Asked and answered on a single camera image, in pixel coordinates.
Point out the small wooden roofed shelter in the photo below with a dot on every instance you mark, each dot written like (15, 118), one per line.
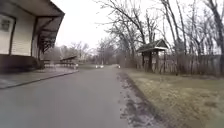
(152, 53)

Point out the grey asphalt path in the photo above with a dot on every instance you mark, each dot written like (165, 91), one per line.
(76, 100)

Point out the row of trees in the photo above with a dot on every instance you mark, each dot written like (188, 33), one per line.
(173, 33)

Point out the grass verge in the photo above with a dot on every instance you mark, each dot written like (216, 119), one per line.
(180, 96)

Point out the raised concrete platform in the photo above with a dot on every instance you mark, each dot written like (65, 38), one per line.
(30, 76)

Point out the dark wooden building with railing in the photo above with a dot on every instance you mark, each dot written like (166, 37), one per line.
(23, 36)

